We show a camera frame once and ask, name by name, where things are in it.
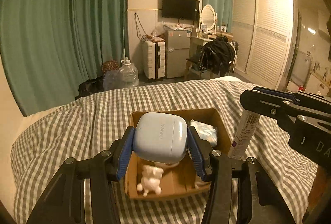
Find white dressing table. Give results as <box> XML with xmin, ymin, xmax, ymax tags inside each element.
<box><xmin>189</xmin><ymin>36</ymin><xmax>213</xmax><ymax>58</ymax></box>

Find clear water jug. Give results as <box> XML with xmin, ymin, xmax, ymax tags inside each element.
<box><xmin>103</xmin><ymin>70</ymin><xmax>121</xmax><ymax>91</ymax></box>
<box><xmin>120</xmin><ymin>57</ymin><xmax>139</xmax><ymax>88</ymax></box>

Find white labelled tube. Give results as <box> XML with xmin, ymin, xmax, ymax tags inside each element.
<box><xmin>228</xmin><ymin>109</ymin><xmax>260</xmax><ymax>160</ymax></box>

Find light blue earbuds case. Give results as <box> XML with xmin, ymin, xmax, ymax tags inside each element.
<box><xmin>133</xmin><ymin>112</ymin><xmax>188</xmax><ymax>164</ymax></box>

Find silver mini fridge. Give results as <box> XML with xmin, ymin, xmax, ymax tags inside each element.
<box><xmin>165</xmin><ymin>30</ymin><xmax>190</xmax><ymax>79</ymax></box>

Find white animal figurine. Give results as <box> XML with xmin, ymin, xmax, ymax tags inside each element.
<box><xmin>136</xmin><ymin>165</ymin><xmax>164</xmax><ymax>197</ymax></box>

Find grey white checkered bedspread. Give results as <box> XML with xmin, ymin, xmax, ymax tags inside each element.
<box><xmin>11</xmin><ymin>79</ymin><xmax>317</xmax><ymax>223</ymax></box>

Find dark patterned bag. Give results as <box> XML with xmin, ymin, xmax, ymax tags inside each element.
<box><xmin>101</xmin><ymin>59</ymin><xmax>120</xmax><ymax>75</ymax></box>

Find white louvered wardrobe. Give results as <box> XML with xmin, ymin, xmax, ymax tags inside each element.
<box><xmin>231</xmin><ymin>0</ymin><xmax>294</xmax><ymax>89</ymax></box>

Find white suitcase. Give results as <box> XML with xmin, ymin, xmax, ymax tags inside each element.
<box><xmin>142</xmin><ymin>40</ymin><xmax>166</xmax><ymax>79</ymax></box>

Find black wall television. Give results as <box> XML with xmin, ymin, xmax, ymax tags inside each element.
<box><xmin>161</xmin><ymin>0</ymin><xmax>200</xmax><ymax>21</ymax></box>

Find green curtain left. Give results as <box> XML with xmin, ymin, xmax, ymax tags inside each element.
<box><xmin>1</xmin><ymin>0</ymin><xmax>129</xmax><ymax>116</ymax></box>

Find blue white tissue pack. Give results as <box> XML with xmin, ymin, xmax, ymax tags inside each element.
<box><xmin>190</xmin><ymin>120</ymin><xmax>218</xmax><ymax>147</ymax></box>

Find white oval vanity mirror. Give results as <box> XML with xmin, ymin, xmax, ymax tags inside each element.
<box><xmin>200</xmin><ymin>4</ymin><xmax>218</xmax><ymax>34</ymax></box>

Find brown cardboard box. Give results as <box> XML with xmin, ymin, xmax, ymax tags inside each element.
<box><xmin>124</xmin><ymin>108</ymin><xmax>232</xmax><ymax>200</ymax></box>

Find wooden chair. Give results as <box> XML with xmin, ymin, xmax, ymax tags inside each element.
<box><xmin>184</xmin><ymin>53</ymin><xmax>206</xmax><ymax>80</ymax></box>

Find white tape roll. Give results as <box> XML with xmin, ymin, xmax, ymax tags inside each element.
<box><xmin>154</xmin><ymin>162</ymin><xmax>180</xmax><ymax>170</ymax></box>

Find black clothes on chair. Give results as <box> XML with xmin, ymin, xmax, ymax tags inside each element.
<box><xmin>199</xmin><ymin>36</ymin><xmax>236</xmax><ymax>77</ymax></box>

